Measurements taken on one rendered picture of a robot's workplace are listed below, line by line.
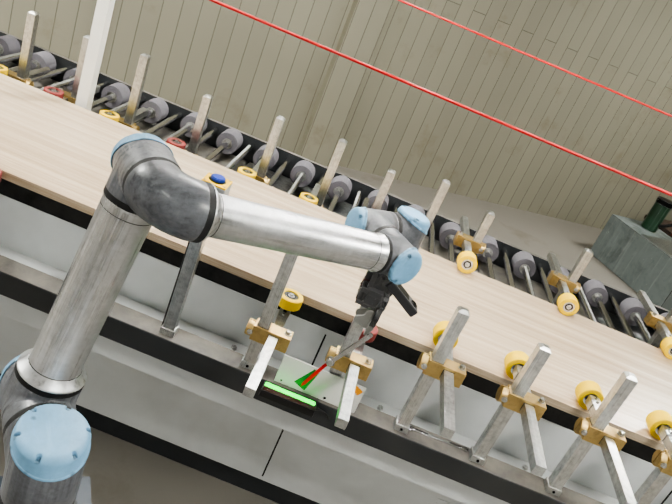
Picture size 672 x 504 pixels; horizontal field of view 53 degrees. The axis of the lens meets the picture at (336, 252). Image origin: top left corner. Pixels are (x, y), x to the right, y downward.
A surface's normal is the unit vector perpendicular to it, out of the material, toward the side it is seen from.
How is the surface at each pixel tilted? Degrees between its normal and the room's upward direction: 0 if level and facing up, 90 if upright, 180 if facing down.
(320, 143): 90
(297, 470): 90
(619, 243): 90
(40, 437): 5
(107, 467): 0
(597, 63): 90
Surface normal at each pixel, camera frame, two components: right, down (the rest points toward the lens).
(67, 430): 0.40, -0.79
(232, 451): -0.15, 0.39
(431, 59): 0.31, 0.53
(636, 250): -0.87, -0.14
